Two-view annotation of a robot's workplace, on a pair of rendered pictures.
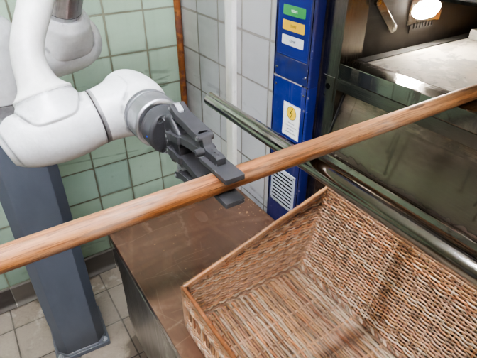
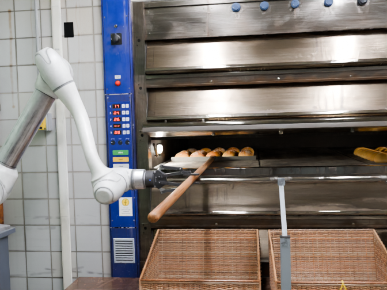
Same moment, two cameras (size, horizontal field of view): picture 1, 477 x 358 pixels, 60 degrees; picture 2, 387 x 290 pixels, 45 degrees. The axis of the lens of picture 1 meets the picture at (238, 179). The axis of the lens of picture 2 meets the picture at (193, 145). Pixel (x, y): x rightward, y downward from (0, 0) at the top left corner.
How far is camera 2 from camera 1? 1.78 m
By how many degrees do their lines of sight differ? 55
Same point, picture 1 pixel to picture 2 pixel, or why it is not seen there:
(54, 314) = not seen: outside the picture
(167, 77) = not seen: outside the picture
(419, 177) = (201, 201)
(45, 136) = (119, 185)
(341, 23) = (145, 152)
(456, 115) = (207, 171)
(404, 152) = (190, 195)
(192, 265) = not seen: outside the picture
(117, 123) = (128, 183)
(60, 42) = (11, 180)
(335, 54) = (145, 166)
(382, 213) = (228, 179)
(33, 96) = (110, 171)
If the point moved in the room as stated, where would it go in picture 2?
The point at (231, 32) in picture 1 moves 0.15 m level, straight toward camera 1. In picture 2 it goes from (65, 175) to (82, 176)
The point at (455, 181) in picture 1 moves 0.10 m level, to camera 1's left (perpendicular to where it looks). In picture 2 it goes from (214, 196) to (203, 199)
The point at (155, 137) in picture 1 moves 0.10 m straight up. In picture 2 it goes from (153, 179) to (152, 156)
